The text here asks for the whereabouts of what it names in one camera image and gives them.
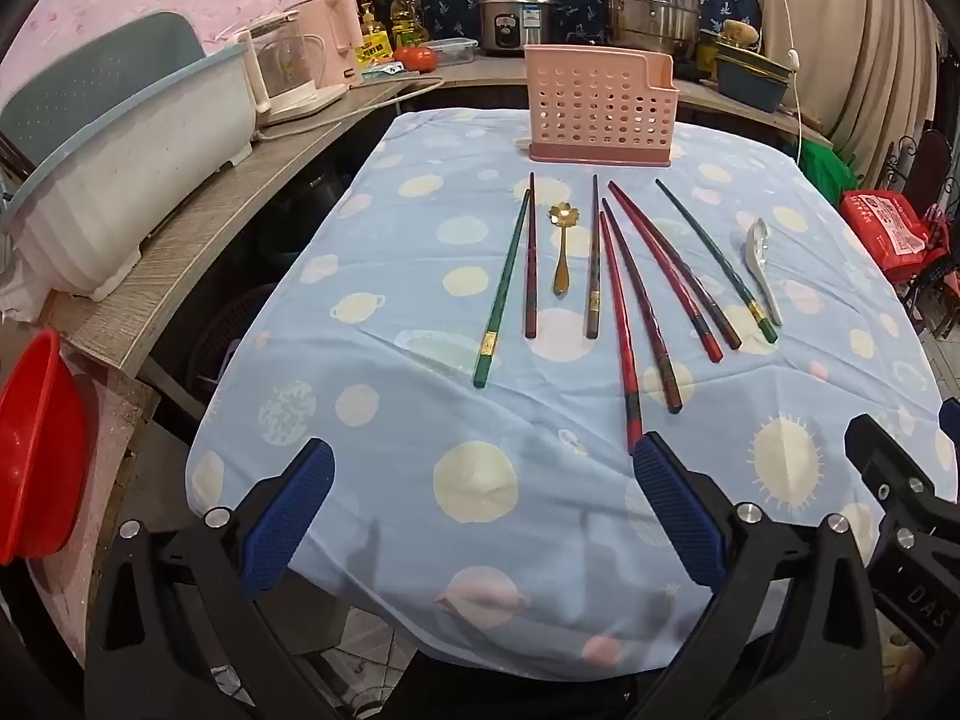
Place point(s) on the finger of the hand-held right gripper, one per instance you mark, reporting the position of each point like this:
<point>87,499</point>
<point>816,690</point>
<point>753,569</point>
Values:
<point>874,450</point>
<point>951,427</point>

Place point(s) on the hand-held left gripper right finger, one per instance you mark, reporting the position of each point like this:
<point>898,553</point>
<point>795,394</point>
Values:
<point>675,510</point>

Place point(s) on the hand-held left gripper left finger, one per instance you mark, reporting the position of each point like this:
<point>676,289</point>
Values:
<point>300,517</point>

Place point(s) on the red chopstick black patterned end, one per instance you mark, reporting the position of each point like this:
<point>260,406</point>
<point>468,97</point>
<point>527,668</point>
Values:
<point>619,330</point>

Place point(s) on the dark maroon twisted chopstick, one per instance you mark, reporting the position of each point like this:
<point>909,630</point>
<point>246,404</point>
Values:
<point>641,307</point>
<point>712,315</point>

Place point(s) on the white ceramic spoon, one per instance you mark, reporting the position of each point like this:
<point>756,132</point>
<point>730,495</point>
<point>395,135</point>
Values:
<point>759,247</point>

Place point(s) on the red twisted chopstick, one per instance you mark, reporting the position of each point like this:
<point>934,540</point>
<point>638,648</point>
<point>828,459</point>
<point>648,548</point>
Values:
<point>664,270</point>

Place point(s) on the green chopstick gold band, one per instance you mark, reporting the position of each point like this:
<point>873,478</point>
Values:
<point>501,292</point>
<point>717,262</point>

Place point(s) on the brown chopstick gold band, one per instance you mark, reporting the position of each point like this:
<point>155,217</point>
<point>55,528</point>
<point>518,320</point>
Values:
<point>593,262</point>

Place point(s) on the dark red chopstick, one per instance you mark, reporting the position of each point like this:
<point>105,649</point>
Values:
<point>531,262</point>

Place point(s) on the pink perforated utensil basket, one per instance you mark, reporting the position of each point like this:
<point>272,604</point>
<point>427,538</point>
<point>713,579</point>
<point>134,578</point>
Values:
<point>592,105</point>

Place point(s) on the blue planet print tablecloth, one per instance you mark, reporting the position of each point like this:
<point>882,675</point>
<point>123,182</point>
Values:
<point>450,390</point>

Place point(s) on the red printed bag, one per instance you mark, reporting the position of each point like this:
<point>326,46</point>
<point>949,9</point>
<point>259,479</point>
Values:
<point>881,232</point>

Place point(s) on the dark metal chair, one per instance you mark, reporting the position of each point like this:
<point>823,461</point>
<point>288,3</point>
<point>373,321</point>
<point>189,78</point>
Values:
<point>926,165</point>

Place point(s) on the gold flower spoon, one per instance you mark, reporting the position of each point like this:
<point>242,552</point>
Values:
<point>562,270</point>

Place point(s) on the red plastic basin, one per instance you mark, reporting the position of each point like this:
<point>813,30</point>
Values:
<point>37,450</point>

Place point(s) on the green plastic bag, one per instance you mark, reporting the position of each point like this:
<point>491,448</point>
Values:
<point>825,169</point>

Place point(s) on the grey wooden counter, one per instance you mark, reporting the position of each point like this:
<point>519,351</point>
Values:
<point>202,225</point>

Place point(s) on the blue plastic basin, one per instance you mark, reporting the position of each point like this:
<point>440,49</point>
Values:
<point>754,94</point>

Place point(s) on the white dish drainer blue rim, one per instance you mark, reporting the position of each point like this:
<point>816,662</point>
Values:
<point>127,180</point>

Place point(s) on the green plastic basin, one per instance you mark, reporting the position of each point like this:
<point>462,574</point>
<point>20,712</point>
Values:
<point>750,60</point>

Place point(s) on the beige curtain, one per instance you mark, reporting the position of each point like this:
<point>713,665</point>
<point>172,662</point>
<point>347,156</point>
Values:
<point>847,30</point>

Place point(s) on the brown potato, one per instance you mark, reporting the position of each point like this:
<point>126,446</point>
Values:
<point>741,31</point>

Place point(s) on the white glass kettle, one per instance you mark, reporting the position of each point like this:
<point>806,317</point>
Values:
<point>289,67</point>

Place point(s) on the green packet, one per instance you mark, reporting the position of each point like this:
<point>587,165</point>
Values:
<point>382,73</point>

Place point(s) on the red tomato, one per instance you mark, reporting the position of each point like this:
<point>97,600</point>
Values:
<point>415,57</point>

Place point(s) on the dark bottle yellow label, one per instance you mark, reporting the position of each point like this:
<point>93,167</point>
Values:
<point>373,45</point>

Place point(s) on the clear plastic food container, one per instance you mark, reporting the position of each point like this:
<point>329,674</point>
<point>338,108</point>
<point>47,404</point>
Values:
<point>454,52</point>

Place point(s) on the pink electric kettle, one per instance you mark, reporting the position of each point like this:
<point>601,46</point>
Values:
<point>337,22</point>

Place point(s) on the stainless steel steamer pot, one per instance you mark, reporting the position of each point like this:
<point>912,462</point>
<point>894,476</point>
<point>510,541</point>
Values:
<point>652,4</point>

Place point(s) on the yellow cooking oil bottle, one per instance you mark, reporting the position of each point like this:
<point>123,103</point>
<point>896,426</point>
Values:
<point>409,19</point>

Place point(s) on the steel rice cooker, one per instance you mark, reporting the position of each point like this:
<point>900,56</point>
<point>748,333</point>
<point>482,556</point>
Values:
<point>517,15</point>

